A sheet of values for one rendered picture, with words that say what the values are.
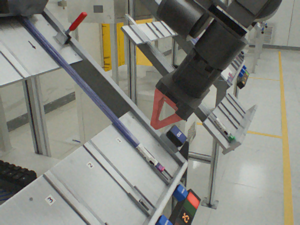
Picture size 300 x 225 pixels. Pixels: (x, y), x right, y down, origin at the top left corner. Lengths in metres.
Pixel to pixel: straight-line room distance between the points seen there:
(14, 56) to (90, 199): 0.33
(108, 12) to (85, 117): 0.70
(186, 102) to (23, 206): 0.28
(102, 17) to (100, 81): 0.91
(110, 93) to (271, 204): 1.36
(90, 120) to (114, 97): 1.13
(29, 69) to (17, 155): 0.49
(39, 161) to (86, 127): 0.94
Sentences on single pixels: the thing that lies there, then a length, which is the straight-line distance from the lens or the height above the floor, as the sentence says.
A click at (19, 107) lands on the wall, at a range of 2.89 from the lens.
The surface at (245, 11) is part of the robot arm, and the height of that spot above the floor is 1.10.
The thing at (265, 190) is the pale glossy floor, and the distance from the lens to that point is 1.94.
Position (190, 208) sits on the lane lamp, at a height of 0.66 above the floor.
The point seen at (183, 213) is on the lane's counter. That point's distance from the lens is 0.66.
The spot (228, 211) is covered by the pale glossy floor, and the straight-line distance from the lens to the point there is 1.71.
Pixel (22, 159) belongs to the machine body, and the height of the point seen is 0.62.
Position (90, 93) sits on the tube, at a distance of 0.65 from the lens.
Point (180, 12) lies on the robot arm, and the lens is 0.39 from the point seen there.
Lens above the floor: 1.11
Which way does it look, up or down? 22 degrees down
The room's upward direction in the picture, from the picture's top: straight up
